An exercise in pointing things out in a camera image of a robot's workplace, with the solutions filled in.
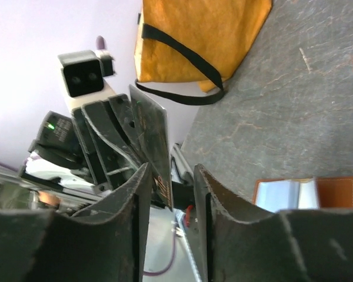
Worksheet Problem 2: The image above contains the white and tan tote bag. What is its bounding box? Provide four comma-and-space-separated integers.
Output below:
134, 0, 272, 106

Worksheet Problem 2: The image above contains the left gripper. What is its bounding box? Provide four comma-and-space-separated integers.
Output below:
72, 94, 144, 194

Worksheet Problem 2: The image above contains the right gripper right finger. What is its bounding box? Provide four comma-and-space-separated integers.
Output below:
194, 164, 353, 281

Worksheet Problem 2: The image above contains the brown leather card holder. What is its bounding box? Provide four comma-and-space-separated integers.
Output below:
252, 176, 353, 213

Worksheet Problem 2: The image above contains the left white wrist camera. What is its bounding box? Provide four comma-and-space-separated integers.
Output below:
58, 49, 116, 113

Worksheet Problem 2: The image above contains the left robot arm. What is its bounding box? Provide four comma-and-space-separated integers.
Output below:
19, 94, 150, 205

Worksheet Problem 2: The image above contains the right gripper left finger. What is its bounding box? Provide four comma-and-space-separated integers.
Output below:
0, 163, 152, 281

